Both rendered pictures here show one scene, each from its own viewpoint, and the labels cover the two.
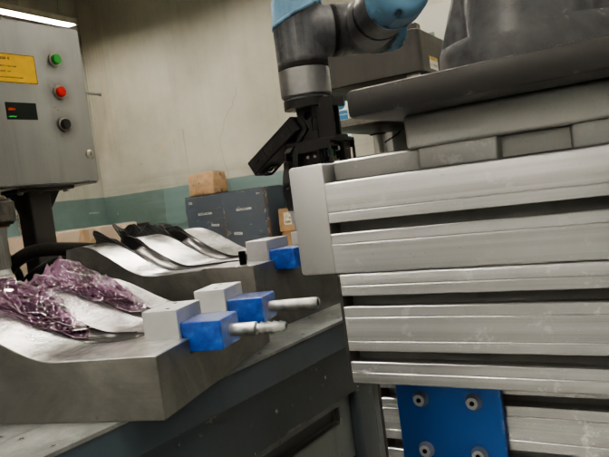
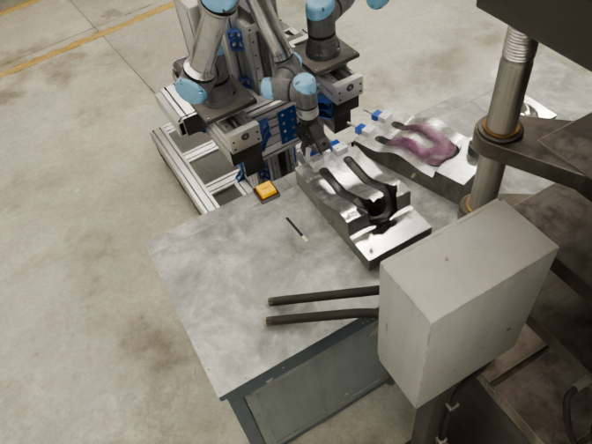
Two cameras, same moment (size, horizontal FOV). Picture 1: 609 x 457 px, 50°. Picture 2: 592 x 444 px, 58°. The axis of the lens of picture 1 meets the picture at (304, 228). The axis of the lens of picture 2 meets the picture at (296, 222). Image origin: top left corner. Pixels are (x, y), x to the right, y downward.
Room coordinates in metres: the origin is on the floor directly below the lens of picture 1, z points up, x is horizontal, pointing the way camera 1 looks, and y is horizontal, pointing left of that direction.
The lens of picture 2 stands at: (2.29, 0.71, 2.30)
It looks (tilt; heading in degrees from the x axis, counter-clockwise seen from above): 50 degrees down; 213
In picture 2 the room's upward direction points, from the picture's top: 9 degrees counter-clockwise
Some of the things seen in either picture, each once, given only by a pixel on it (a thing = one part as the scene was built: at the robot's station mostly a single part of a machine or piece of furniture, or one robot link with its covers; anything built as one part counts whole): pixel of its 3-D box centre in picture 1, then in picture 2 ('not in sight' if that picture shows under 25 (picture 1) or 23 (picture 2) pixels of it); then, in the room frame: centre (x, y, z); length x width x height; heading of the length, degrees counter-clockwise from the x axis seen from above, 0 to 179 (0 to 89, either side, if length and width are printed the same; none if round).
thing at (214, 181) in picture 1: (207, 183); not in sight; (8.41, 1.15, 1.26); 0.42 x 0.33 x 0.29; 61
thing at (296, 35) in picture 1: (301, 32); (304, 91); (0.98, -0.03, 1.21); 0.09 x 0.08 x 0.11; 100
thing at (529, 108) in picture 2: not in sight; (521, 116); (0.40, 0.64, 0.84); 0.20 x 0.15 x 0.07; 56
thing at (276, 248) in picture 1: (297, 256); (334, 144); (0.87, 0.01, 0.89); 0.13 x 0.05 x 0.05; 56
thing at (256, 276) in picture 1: (185, 273); (359, 196); (1.08, 0.20, 0.87); 0.50 x 0.26 x 0.14; 56
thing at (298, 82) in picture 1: (306, 86); (307, 110); (0.98, -0.03, 1.13); 0.08 x 0.08 x 0.05
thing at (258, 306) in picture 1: (260, 306); (359, 129); (0.71, 0.06, 0.86); 0.13 x 0.05 x 0.05; 73
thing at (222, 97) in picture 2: not in sight; (217, 85); (0.91, -0.46, 1.09); 0.15 x 0.15 x 0.10
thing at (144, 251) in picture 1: (183, 243); (359, 183); (1.06, 0.20, 0.92); 0.35 x 0.16 x 0.09; 56
